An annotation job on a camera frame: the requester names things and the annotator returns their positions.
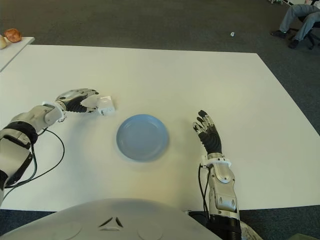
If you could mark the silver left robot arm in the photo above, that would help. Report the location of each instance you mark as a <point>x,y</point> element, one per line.
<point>20,140</point>

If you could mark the silver robot torso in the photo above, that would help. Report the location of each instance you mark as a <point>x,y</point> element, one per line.
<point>112,222</point>

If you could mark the small white floor scrap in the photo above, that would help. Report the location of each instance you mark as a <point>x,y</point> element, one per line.
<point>232,34</point>

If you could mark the black office chair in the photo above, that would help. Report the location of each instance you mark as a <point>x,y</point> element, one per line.
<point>311,37</point>

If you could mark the pale bread roll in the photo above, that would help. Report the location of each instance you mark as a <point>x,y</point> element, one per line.
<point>3,42</point>

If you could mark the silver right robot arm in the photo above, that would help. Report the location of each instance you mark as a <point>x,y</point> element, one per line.
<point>223,195</point>

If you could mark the blue plate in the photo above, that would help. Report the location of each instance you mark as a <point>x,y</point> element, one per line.
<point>142,137</point>

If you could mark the right robot hand black silver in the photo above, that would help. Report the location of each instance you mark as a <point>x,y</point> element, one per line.
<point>211,140</point>

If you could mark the white sneaker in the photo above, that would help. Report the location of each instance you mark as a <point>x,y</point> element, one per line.
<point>250,232</point>

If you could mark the seated person in jeans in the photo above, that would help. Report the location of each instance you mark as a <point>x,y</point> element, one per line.
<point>297,17</point>

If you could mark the left robot hand black silver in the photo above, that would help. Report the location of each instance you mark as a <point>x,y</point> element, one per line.
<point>72,98</point>

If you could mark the white charger block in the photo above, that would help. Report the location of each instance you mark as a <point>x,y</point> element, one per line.
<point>106,106</point>

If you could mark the reddish brown bread roll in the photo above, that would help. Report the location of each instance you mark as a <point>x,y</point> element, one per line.
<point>12,35</point>

